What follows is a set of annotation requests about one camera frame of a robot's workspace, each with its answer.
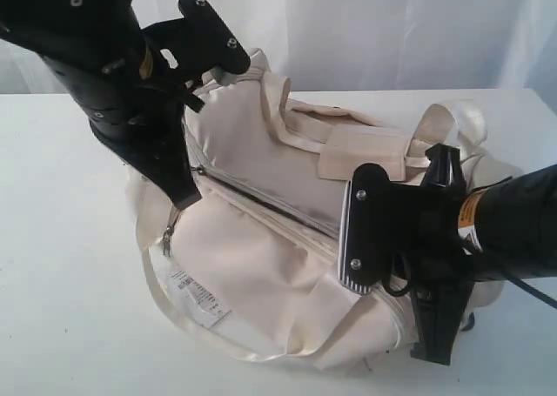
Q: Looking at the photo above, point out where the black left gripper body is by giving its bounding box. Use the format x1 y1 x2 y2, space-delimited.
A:
41 21 205 152

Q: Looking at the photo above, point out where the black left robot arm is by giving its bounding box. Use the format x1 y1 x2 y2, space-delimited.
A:
1 0 200 210

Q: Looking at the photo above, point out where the white backdrop curtain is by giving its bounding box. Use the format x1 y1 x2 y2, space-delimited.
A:
0 0 557 97

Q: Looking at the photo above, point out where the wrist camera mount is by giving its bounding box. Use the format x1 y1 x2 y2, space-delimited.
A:
338 164 391 296
143 0 251 83

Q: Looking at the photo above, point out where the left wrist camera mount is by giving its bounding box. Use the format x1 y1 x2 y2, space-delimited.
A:
143 0 251 83

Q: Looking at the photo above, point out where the white paper label tag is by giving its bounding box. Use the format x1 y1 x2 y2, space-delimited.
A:
163 266 231 329

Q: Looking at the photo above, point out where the cream fabric duffel bag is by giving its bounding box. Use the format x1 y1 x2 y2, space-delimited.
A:
126 49 487 369

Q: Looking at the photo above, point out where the black cable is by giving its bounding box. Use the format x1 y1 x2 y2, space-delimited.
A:
382 238 557 310

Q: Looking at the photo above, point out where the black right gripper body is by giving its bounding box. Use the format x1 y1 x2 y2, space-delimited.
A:
382 182 480 292

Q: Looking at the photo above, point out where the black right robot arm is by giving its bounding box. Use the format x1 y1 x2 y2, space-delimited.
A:
380 144 556 365

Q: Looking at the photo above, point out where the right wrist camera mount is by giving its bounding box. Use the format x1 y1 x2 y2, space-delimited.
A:
338 164 391 296

